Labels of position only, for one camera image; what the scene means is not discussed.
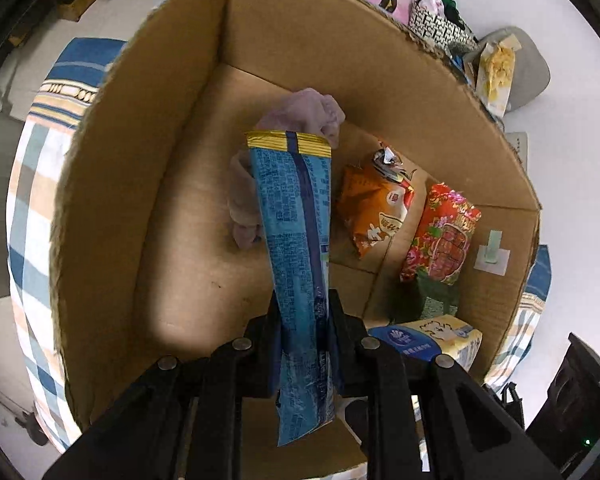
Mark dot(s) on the red snack packet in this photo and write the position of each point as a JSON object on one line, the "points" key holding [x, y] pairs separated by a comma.
{"points": [[445, 240]]}

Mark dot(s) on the green snack packet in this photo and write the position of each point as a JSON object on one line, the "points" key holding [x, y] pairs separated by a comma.
{"points": [[430, 302]]}

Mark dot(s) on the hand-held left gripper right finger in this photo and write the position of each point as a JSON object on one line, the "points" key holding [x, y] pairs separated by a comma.
{"points": [[337, 340]]}

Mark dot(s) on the grey chair with yellow bag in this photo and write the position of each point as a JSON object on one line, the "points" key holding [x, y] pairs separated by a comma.
{"points": [[532, 75]]}

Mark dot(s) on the yellow blue tissue pack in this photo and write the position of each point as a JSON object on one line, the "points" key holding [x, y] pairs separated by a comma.
{"points": [[442, 335]]}

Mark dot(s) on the orange snack packet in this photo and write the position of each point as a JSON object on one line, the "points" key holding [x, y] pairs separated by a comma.
{"points": [[370, 207]]}

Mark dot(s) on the small cardboard box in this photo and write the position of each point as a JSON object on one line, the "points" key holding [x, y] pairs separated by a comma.
{"points": [[80, 2]]}

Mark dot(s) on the plaid blanket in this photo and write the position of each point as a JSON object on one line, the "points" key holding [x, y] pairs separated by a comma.
{"points": [[35, 210]]}

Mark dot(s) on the black and white patterned tote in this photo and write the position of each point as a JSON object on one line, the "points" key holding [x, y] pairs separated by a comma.
{"points": [[437, 22]]}

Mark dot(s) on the purple cloth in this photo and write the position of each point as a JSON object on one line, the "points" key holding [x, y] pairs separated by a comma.
{"points": [[305, 110]]}

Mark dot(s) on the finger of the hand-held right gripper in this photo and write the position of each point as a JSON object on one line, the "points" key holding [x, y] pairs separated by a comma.
{"points": [[511, 405]]}

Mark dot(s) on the yellow snack bag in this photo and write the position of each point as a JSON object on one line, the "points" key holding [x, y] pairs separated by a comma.
{"points": [[497, 70]]}

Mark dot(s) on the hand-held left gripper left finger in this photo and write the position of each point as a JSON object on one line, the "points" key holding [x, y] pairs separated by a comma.
{"points": [[266, 350]]}

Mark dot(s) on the white wall socket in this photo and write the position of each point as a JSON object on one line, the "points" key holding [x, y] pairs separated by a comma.
{"points": [[517, 146]]}

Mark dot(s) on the long blue snack packet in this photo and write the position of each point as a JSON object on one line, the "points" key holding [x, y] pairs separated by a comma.
{"points": [[295, 240]]}

